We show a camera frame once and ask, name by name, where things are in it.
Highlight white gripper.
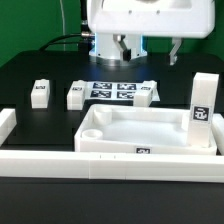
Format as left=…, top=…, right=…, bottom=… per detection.
left=87, top=0, right=215, bottom=65

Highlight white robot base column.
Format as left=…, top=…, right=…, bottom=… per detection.
left=89, top=33, right=147, bottom=67

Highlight white desk top tray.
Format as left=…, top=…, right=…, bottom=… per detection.
left=74, top=104, right=217, bottom=155

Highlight fiducial marker sheet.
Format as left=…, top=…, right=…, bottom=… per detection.
left=85, top=81, right=160, bottom=101

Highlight white U-shaped boundary fence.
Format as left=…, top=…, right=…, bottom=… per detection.
left=0, top=114, right=224, bottom=183

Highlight black cable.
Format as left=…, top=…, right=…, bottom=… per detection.
left=38, top=0, right=98, bottom=52

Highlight white cable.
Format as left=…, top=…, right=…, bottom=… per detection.
left=59, top=0, right=65, bottom=35

